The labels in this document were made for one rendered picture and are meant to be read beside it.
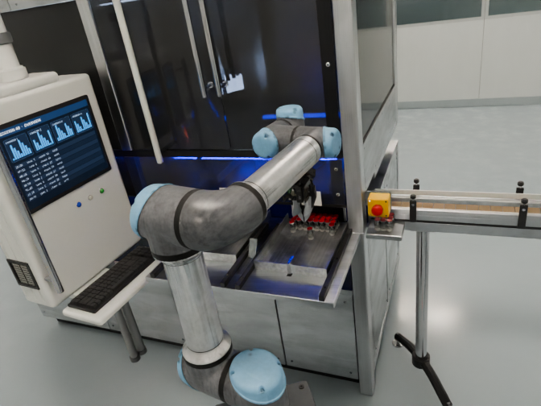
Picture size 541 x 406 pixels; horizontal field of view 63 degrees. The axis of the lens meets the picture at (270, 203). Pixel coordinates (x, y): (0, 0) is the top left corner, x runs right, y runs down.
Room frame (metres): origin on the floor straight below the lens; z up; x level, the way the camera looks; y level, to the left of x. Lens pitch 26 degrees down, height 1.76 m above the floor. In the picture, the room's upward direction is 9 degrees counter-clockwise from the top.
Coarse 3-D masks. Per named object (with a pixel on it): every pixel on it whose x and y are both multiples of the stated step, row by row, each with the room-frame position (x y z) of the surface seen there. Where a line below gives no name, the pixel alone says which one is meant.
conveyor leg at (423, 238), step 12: (420, 240) 1.44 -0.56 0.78; (420, 252) 1.43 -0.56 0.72; (420, 264) 1.43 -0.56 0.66; (420, 276) 1.43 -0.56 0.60; (420, 288) 1.43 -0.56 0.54; (420, 300) 1.43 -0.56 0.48; (420, 312) 1.43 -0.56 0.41; (420, 324) 1.43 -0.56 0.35; (420, 336) 1.43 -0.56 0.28; (420, 348) 1.43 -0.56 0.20
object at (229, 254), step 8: (256, 232) 1.49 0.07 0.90; (240, 240) 1.48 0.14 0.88; (248, 240) 1.42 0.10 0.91; (224, 248) 1.44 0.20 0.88; (232, 248) 1.43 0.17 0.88; (240, 248) 1.36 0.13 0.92; (208, 256) 1.38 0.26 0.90; (216, 256) 1.36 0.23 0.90; (224, 256) 1.35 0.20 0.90; (232, 256) 1.33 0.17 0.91
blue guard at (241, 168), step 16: (128, 160) 1.82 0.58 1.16; (144, 160) 1.78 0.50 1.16; (176, 160) 1.71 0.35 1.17; (192, 160) 1.68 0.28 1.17; (208, 160) 1.64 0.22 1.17; (224, 160) 1.61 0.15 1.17; (240, 160) 1.58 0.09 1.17; (256, 160) 1.55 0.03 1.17; (320, 160) 1.45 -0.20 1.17; (336, 160) 1.42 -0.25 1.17; (128, 176) 1.83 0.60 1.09; (144, 176) 1.79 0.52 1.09; (160, 176) 1.75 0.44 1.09; (176, 176) 1.72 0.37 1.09; (192, 176) 1.68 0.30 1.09; (208, 176) 1.65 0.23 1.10; (224, 176) 1.62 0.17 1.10; (240, 176) 1.59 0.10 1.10; (320, 176) 1.45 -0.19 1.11; (336, 176) 1.42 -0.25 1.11; (128, 192) 1.84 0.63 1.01; (320, 192) 1.45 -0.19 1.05; (336, 192) 1.43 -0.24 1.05
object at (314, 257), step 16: (288, 224) 1.54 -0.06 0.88; (272, 240) 1.41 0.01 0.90; (288, 240) 1.42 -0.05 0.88; (304, 240) 1.40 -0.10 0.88; (320, 240) 1.38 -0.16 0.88; (336, 240) 1.37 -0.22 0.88; (272, 256) 1.33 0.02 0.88; (288, 256) 1.31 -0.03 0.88; (304, 256) 1.30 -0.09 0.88; (320, 256) 1.28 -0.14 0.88; (304, 272) 1.19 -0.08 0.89; (320, 272) 1.17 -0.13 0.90
